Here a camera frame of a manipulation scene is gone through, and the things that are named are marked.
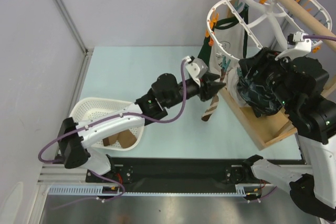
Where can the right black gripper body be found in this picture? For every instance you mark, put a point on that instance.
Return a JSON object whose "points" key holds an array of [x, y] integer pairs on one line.
{"points": [[262, 70]]}

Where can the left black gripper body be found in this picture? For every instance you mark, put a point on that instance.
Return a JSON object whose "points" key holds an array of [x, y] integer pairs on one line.
{"points": [[204, 94]]}

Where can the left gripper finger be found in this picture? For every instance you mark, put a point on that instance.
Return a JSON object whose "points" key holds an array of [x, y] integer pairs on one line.
{"points": [[211, 77], [214, 87]]}

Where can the brown striped sock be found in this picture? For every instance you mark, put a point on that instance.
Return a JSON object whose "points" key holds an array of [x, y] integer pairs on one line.
{"points": [[214, 103]]}

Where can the teal clothespin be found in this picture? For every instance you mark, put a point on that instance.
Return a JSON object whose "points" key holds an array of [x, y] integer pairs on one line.
{"points": [[225, 64], [239, 72]]}

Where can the white round clip hanger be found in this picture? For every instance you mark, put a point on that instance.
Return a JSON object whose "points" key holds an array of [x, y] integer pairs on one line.
{"points": [[250, 14]]}

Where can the brown socks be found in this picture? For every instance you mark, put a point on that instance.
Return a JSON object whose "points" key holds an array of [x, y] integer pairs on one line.
{"points": [[125, 138]]}

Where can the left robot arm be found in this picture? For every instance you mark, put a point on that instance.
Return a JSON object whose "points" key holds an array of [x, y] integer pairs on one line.
{"points": [[75, 138]]}

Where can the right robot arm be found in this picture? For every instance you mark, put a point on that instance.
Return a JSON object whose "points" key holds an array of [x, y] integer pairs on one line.
{"points": [[295, 85]]}

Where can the dark green sleeve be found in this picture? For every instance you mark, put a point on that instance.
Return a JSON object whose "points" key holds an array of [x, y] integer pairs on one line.
{"points": [[205, 52]]}

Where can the white printed t-shirt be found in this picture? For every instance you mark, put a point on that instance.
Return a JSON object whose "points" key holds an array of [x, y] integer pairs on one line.
{"points": [[230, 34]]}

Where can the orange clothespin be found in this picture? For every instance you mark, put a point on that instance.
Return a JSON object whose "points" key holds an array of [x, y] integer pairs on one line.
{"points": [[210, 41]]}

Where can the white perforated laundry basket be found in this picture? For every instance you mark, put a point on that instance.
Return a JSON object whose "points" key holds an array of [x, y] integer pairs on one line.
{"points": [[92, 108]]}

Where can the aluminium corner profile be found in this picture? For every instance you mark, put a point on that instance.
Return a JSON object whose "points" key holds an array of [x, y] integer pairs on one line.
{"points": [[69, 22]]}

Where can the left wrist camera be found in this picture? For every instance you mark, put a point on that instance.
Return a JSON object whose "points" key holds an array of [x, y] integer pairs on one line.
{"points": [[196, 68]]}

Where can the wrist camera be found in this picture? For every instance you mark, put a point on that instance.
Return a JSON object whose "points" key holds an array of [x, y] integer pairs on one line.
{"points": [[299, 44], [196, 68]]}

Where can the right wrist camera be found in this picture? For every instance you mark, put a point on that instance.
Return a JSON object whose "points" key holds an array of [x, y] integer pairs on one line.
{"points": [[299, 44]]}

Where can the wooden rack frame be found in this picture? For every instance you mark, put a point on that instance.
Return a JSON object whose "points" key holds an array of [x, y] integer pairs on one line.
{"points": [[266, 131]]}

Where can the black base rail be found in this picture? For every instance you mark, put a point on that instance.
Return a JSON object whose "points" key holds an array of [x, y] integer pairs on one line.
{"points": [[181, 176]]}

